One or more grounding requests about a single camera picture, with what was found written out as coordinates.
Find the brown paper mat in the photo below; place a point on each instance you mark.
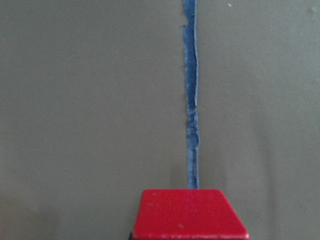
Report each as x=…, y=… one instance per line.
x=93, y=112

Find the blue tape line lengthwise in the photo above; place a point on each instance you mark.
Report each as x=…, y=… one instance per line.
x=191, y=61

